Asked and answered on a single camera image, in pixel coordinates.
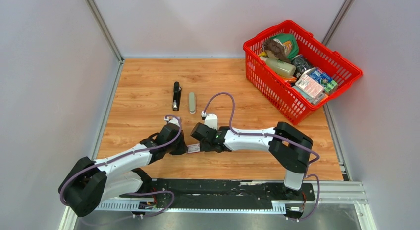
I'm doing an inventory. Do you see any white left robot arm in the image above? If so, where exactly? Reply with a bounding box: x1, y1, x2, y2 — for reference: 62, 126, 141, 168
58, 118, 188, 217

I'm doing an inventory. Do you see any black stapler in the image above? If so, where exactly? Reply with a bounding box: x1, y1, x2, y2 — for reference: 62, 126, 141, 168
172, 81, 182, 111

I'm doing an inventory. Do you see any red plastic basket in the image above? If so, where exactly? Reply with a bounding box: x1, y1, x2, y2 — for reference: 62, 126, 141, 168
243, 20, 363, 125

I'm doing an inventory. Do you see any dark foil packet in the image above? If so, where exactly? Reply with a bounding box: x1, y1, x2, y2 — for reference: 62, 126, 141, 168
291, 54, 314, 76

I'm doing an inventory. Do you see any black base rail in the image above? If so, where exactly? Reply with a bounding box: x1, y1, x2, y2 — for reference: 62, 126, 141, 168
141, 178, 316, 210

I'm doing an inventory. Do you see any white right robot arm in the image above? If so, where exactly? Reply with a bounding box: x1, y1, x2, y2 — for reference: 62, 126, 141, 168
191, 122, 315, 200

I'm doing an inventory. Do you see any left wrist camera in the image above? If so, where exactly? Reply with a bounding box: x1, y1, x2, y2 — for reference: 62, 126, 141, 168
164, 115, 181, 127

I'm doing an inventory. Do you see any blue green packaged item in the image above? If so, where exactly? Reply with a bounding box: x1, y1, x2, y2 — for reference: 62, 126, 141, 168
308, 67, 338, 95

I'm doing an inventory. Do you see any pink packaged item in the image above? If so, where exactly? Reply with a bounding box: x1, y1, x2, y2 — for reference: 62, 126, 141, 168
295, 74, 326, 102

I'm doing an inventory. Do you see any green brown snack bag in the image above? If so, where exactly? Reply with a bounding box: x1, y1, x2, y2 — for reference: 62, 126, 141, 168
262, 33, 299, 63

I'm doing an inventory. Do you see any white red staple box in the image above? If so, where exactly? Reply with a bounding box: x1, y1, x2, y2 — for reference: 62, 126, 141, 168
187, 143, 201, 154

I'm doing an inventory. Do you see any grey white stapler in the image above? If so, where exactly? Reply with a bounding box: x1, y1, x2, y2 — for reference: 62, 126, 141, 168
188, 92, 197, 114

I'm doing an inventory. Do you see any pale plastic bottle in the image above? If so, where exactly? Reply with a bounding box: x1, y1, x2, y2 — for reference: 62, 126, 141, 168
259, 56, 296, 78

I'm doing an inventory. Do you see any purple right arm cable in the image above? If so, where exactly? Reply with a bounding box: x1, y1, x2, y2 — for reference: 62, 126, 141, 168
202, 92, 321, 222

